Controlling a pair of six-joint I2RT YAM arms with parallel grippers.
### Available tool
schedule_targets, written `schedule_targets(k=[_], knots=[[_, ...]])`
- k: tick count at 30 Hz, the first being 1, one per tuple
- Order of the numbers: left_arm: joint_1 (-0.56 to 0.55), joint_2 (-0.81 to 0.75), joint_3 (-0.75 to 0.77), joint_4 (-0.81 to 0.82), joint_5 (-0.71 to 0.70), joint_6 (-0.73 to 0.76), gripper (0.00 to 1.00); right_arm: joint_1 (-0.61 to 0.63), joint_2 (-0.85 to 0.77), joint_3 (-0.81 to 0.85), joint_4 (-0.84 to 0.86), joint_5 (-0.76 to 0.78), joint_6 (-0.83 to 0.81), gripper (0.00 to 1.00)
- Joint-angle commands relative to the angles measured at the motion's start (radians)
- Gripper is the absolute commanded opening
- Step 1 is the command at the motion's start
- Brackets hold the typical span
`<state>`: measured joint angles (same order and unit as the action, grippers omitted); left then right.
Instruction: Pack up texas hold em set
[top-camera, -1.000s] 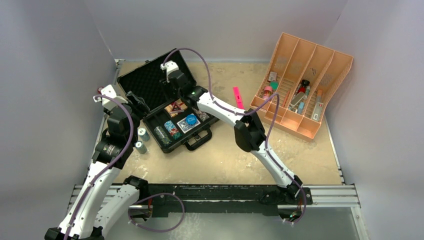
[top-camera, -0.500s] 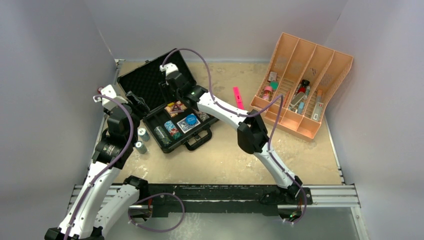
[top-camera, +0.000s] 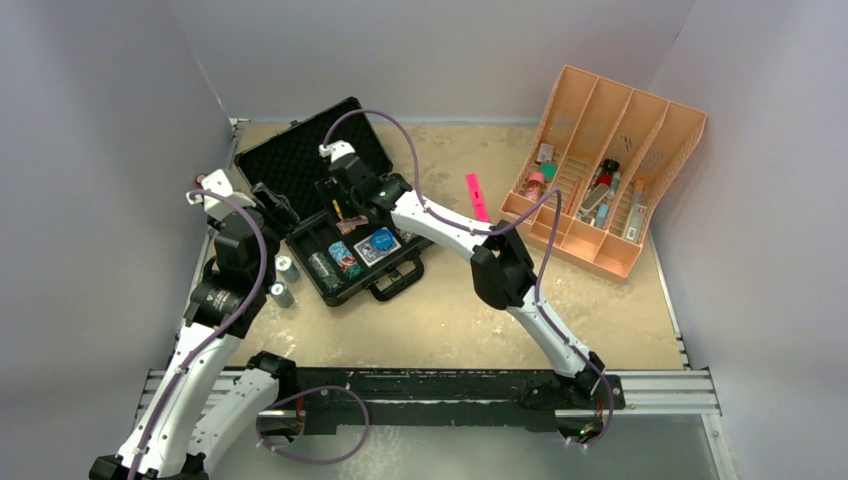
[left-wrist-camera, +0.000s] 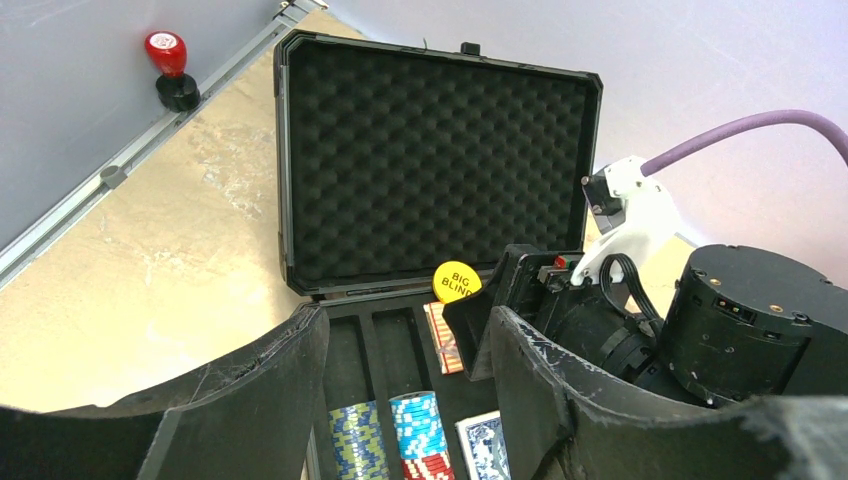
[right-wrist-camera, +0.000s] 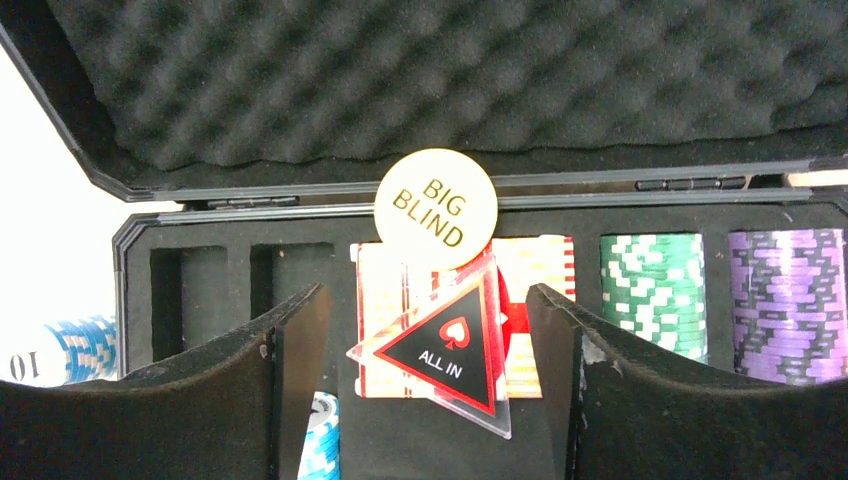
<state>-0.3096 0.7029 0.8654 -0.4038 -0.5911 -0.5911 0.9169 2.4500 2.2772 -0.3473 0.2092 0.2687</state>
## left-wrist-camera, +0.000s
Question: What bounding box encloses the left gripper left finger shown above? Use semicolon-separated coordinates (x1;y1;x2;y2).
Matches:
1;304;329;479

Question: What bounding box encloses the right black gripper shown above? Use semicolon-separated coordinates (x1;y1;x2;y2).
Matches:
443;244;663;391

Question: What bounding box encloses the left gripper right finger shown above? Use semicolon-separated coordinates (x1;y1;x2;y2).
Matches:
489;307;847;479

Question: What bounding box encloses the blue playing card deck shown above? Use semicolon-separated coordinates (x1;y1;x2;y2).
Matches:
455;410;511;480

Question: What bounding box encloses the red Texas Hold'em card box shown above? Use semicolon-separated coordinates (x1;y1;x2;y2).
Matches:
423;302;464;375

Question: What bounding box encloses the yellow round button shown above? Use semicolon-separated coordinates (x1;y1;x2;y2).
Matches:
432;260;483;304

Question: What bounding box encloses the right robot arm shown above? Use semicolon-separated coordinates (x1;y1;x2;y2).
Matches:
444;244;847;407

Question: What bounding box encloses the black poker set case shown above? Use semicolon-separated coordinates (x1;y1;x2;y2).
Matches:
273;28;604;480

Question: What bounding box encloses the green chip stack in case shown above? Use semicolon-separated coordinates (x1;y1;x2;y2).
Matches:
327;401;390;479

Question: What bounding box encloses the light blue red chip stack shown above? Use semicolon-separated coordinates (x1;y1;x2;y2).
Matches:
389;391;456;480

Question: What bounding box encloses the red emergency stop button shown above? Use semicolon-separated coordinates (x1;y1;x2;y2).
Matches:
144;30;201;113

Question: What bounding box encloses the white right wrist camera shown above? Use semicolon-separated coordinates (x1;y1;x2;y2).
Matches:
570;156;681;287

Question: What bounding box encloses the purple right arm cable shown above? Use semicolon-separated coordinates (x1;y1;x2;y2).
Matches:
639;109;848;179

